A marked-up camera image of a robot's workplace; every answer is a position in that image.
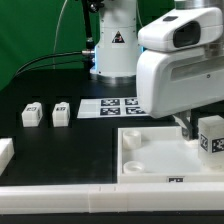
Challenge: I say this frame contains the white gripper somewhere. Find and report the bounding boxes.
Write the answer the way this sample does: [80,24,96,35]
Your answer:
[136,47,224,140]

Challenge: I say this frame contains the white square tabletop tray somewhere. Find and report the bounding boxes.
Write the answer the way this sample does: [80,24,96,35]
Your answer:
[117,126,224,184]

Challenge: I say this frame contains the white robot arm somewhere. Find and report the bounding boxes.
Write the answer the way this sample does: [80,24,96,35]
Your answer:
[83,0,224,140]

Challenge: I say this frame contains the white marker sheet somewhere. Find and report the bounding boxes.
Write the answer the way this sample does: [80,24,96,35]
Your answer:
[77,97,146,119]

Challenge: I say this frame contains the white left corner block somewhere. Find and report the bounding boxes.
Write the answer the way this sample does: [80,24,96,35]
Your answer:
[0,138,14,176]

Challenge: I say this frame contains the white front fence rail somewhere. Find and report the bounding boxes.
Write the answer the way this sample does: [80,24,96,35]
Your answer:
[0,182,224,214]

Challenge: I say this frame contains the grey thin cable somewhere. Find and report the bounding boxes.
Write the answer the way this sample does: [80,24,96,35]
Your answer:
[53,0,69,70]

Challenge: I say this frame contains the black cable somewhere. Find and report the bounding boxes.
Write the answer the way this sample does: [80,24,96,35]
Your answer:
[13,50,88,78]

